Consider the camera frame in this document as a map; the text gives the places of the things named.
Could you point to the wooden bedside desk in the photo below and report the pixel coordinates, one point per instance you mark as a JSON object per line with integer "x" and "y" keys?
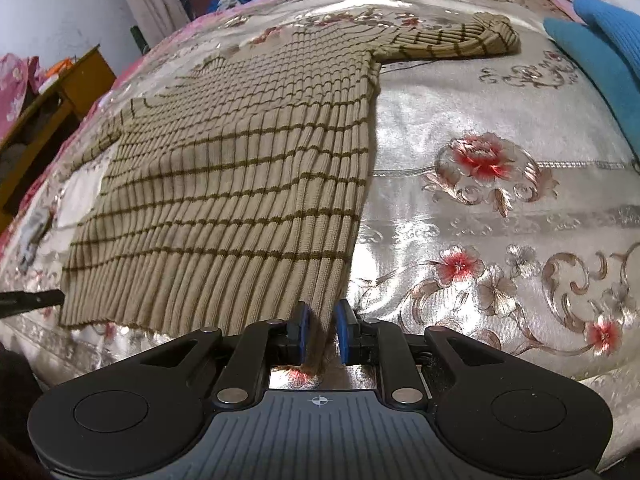
{"x": 47, "y": 121}

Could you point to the beige striped knit sweater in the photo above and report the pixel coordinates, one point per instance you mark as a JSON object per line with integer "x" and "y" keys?
{"x": 236, "y": 193}

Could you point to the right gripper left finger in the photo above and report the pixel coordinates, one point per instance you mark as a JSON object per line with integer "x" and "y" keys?
{"x": 140, "y": 413}

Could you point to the pink floral fabric cover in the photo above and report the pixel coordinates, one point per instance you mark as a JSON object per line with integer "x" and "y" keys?
{"x": 18, "y": 76}

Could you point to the blue folded garment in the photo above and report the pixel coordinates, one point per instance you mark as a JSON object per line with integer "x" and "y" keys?
{"x": 605, "y": 45}

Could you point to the grey small cloth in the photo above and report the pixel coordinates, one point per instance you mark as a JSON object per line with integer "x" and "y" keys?
{"x": 33, "y": 230}

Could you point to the floral satin bedspread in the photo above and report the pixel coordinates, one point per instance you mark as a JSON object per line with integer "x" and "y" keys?
{"x": 502, "y": 203}

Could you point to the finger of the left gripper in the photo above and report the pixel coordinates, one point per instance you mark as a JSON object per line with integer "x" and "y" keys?
{"x": 19, "y": 302}

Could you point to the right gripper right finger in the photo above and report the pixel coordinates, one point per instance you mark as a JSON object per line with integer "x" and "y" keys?
{"x": 494, "y": 411}

